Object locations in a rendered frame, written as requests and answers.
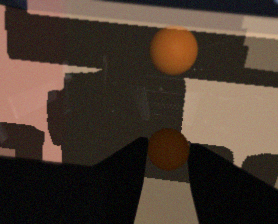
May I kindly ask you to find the dark brown ball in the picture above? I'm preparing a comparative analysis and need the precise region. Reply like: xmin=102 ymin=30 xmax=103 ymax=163
xmin=147 ymin=128 xmax=189 ymax=171

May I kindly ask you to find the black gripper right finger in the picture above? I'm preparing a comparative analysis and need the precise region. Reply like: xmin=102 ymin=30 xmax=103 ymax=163
xmin=188 ymin=143 xmax=278 ymax=224

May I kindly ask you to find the translucent orange ball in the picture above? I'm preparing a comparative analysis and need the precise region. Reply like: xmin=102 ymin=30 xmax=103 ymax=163
xmin=149 ymin=25 xmax=198 ymax=75

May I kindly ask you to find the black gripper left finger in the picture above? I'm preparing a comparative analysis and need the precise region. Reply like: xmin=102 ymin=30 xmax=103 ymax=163
xmin=0 ymin=137 xmax=148 ymax=224

